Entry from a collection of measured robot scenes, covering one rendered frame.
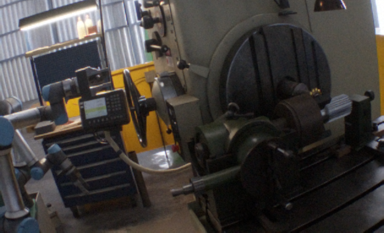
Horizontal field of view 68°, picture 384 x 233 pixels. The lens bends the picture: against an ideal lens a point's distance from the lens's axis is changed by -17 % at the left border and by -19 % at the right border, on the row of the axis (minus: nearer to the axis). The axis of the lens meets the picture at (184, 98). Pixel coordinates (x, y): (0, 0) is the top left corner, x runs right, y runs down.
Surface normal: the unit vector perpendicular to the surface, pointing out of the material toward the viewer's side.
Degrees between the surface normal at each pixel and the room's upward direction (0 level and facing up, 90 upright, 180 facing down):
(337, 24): 90
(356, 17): 90
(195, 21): 90
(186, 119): 90
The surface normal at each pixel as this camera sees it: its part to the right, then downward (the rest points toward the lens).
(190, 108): 0.27, 0.16
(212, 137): 0.02, -0.64
